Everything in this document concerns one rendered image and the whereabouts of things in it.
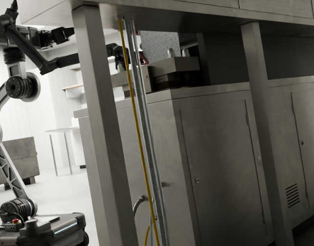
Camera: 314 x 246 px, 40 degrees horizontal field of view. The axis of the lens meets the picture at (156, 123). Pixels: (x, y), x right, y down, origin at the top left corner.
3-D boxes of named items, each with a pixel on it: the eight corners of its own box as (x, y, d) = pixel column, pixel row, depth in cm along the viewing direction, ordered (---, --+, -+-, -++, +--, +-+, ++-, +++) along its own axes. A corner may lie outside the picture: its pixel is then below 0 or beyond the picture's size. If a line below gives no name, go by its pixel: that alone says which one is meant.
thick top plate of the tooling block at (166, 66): (136, 85, 212) (134, 73, 212) (200, 70, 184) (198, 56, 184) (112, 87, 200) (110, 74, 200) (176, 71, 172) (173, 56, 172)
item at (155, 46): (147, 74, 212) (141, 37, 211) (183, 64, 195) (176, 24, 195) (146, 74, 211) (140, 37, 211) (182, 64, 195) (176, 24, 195)
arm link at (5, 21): (-7, 34, 243) (-1, 32, 248) (6, 30, 239) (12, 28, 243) (-14, 18, 240) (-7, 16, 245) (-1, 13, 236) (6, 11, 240)
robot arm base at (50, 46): (52, 48, 297) (49, 31, 296) (60, 45, 293) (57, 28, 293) (43, 47, 289) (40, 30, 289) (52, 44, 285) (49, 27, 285)
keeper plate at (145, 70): (138, 94, 189) (134, 70, 189) (154, 91, 182) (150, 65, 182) (134, 95, 187) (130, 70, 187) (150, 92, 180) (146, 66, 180)
